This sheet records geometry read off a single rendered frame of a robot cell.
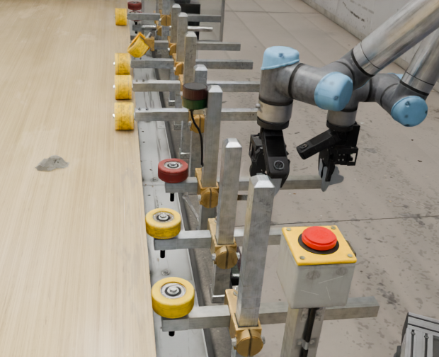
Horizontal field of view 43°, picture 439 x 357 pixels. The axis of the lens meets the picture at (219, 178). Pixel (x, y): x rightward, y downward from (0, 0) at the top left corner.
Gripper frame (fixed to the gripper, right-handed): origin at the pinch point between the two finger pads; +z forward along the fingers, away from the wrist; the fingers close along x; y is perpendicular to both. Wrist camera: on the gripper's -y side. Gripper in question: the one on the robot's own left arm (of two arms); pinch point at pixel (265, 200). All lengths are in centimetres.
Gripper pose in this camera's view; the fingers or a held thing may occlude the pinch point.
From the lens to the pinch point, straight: 131.4
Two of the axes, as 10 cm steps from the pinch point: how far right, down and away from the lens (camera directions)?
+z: -0.7, 8.7, 4.8
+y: -1.6, -4.9, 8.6
